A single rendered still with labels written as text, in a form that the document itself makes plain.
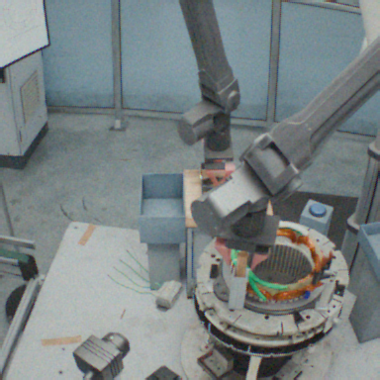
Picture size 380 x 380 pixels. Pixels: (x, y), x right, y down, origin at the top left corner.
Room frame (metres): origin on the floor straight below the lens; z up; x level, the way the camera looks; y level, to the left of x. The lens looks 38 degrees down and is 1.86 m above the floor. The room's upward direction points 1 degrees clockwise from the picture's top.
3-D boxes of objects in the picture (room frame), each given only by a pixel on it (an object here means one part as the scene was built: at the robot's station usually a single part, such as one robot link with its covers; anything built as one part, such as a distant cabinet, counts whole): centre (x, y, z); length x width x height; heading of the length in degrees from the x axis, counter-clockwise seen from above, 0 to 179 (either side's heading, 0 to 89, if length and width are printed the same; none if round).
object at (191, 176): (1.02, -0.09, 1.05); 0.20 x 0.19 x 0.02; 92
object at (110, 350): (0.32, 0.09, 1.37); 0.06 x 0.04 x 0.04; 146
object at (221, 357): (0.66, -0.07, 0.85); 0.06 x 0.04 x 0.05; 36
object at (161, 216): (1.01, 0.07, 0.92); 0.17 x 0.11 x 0.28; 2
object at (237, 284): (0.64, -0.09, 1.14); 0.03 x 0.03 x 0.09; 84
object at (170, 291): (0.92, 0.05, 0.80); 0.10 x 0.05 x 0.04; 155
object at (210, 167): (1.03, -0.07, 1.12); 0.07 x 0.07 x 0.09; 2
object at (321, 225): (0.99, -0.32, 0.91); 0.07 x 0.07 x 0.25; 61
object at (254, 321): (0.72, -0.17, 1.09); 0.32 x 0.32 x 0.01
